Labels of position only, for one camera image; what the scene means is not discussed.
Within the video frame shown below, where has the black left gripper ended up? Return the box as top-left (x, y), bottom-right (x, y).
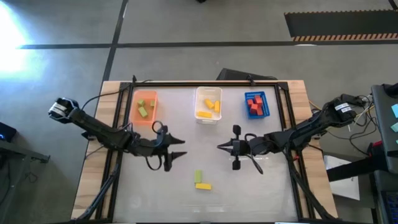
top-left (136, 125), bottom-right (188, 172)

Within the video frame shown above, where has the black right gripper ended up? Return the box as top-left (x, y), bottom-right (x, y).
top-left (216, 124), bottom-right (251, 171)

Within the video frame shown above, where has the orange plastic bin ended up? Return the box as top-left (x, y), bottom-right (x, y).
top-left (129, 90), bottom-right (159, 126)

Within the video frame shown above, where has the white glossy work surface sheet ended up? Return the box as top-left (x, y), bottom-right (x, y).
top-left (112, 85), bottom-right (300, 223)

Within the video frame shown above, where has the white plastic bin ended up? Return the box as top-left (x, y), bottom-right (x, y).
top-left (194, 86), bottom-right (223, 125)

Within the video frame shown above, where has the blue plastic basket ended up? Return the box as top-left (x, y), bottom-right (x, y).
top-left (244, 91), bottom-right (271, 120)

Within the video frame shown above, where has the white paper sheet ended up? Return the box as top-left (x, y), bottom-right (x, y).
top-left (323, 154), bottom-right (361, 202)

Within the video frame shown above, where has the black stand leg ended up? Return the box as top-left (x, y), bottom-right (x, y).
top-left (326, 157), bottom-right (389, 183)

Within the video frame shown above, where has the black power strip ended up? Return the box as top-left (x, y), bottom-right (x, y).
top-left (340, 93), bottom-right (366, 105)

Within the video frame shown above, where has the dark grey side panel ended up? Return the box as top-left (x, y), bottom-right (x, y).
top-left (371, 83), bottom-right (398, 175)

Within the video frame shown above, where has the black hazard-striped floor mat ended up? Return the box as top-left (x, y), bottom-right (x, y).
top-left (284, 9), bottom-right (398, 42)

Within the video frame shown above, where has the black box with blue light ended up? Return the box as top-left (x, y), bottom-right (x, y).
top-left (0, 121), bottom-right (18, 143)

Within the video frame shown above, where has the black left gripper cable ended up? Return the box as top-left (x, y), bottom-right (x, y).
top-left (144, 120), bottom-right (165, 172)

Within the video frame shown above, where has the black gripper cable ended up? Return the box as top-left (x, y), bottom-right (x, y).
top-left (144, 120), bottom-right (165, 172)
top-left (245, 133), bottom-right (264, 175)

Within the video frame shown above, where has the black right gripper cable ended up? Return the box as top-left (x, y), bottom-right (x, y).
top-left (245, 133), bottom-right (264, 175)

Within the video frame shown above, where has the black metal table frame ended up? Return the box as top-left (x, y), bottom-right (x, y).
top-left (96, 80), bottom-right (313, 223)

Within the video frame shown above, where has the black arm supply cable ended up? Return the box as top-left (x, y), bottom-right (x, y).
top-left (81, 79), bottom-right (154, 110)

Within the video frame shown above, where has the black diagonal frame strut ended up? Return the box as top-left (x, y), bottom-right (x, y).
top-left (287, 167), bottom-right (335, 222)
top-left (70, 163), bottom-right (121, 222)

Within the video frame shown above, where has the black floor cable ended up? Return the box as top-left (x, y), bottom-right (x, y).
top-left (326, 124), bottom-right (374, 156)

